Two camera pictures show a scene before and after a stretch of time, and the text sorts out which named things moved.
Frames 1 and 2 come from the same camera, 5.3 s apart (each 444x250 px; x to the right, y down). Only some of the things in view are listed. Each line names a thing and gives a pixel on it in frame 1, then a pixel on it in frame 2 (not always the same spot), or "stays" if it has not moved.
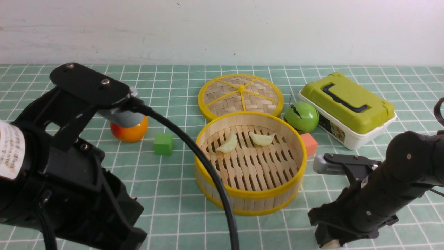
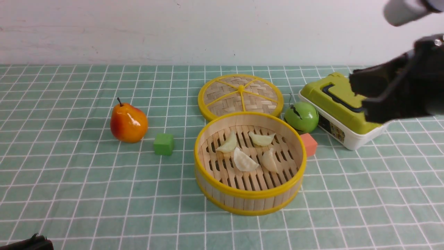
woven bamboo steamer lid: x=240 y=93 stays
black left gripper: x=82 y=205 -> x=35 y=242
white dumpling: x=261 y=140 stays
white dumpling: x=333 y=244 -> x=243 y=161
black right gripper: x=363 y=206 -> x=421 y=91
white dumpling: x=229 y=144 stays
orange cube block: x=310 y=144 stays
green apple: x=302 y=116 stays
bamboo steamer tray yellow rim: x=261 y=158 stays
